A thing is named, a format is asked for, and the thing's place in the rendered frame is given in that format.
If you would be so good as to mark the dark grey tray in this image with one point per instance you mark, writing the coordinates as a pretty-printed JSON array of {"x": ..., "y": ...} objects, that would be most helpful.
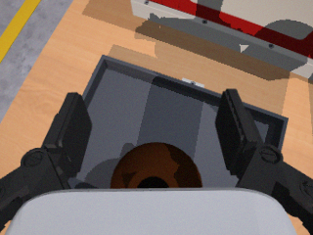
[{"x": 130, "y": 106}]

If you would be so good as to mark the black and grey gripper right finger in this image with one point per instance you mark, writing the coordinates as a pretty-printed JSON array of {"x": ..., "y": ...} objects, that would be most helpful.
[{"x": 260, "y": 166}]

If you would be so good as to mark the brown bottle with cream base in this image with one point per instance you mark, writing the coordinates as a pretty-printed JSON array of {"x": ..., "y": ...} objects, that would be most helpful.
[{"x": 154, "y": 165}]

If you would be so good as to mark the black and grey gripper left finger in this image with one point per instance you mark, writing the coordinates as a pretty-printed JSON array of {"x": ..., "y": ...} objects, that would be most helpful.
[{"x": 60, "y": 158}]

